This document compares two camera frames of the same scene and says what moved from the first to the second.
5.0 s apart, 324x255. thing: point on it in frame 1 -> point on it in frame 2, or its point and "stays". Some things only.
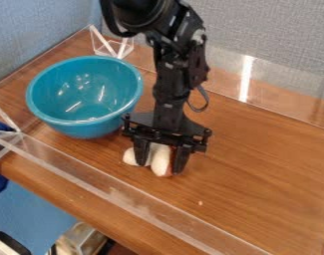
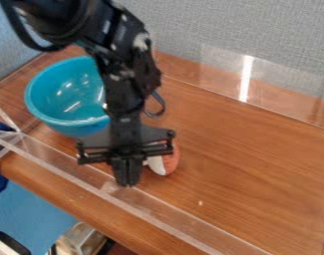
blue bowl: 82,93 stays
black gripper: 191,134 -> 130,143
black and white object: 4,245 stays
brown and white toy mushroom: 158,158 stays
